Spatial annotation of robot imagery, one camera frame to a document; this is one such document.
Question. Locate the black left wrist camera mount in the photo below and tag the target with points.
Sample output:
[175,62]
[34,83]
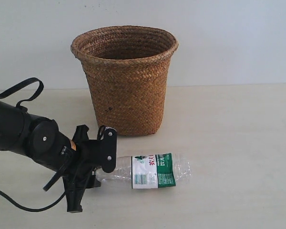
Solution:
[107,140]

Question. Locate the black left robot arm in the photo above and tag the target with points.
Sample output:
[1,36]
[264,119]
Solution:
[33,136]

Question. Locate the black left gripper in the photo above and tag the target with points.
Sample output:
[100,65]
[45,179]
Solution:
[80,173]

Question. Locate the brown woven wicker basket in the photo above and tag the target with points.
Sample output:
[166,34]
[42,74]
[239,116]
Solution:
[126,68]

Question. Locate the clear plastic bottle green label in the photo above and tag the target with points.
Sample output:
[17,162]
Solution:
[142,172]

